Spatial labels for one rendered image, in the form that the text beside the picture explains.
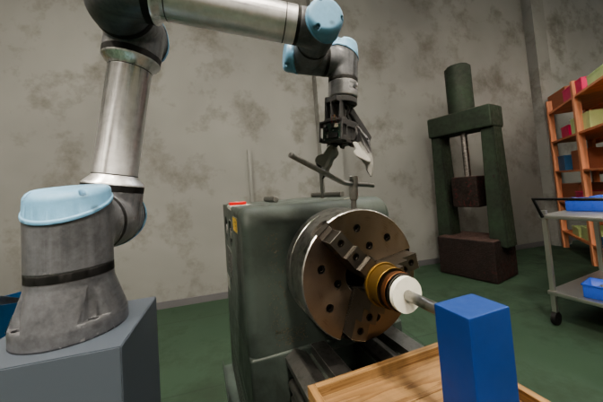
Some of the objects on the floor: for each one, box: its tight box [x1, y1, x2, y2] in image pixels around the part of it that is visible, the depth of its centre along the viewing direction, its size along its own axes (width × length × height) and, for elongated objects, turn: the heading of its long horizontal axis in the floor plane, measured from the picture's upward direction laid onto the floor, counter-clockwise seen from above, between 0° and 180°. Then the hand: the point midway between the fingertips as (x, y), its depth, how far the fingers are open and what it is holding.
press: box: [427, 63, 519, 284], centre depth 386 cm, size 74×92×285 cm
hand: (346, 179), depth 72 cm, fingers open, 14 cm apart
